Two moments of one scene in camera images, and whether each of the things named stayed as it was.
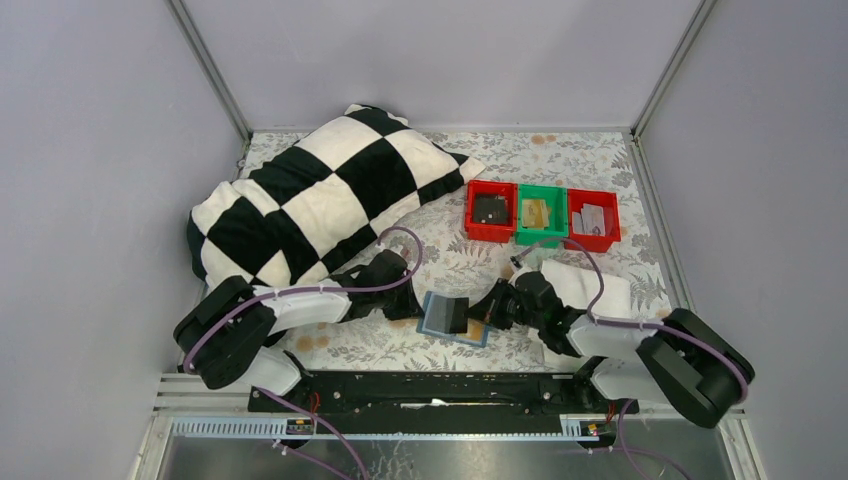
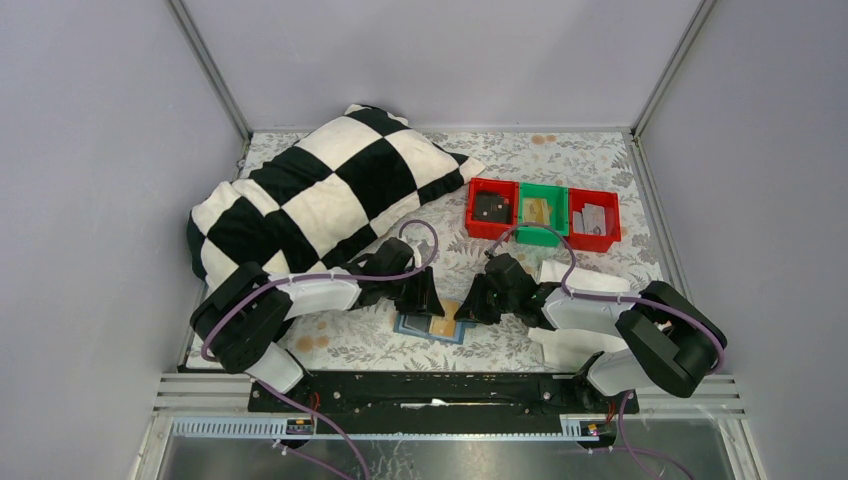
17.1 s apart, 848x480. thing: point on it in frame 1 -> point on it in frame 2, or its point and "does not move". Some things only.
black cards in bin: [490, 208] does not move
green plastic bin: [558, 216] does not move
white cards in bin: [589, 220] does not move
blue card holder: [433, 318] -> [399, 321]
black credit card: [457, 311] -> [419, 322]
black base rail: [437, 401] does not move
